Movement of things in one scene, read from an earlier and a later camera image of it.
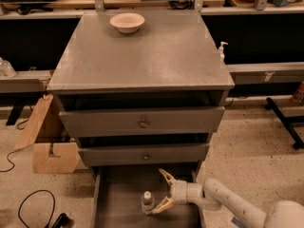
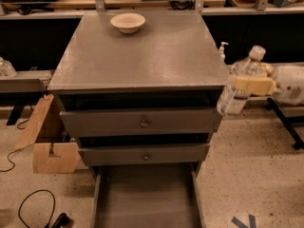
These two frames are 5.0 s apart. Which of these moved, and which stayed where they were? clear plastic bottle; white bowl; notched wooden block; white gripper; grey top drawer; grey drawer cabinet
Moved: white gripper; clear plastic bottle
Stayed: grey drawer cabinet; notched wooden block; grey top drawer; white bowl
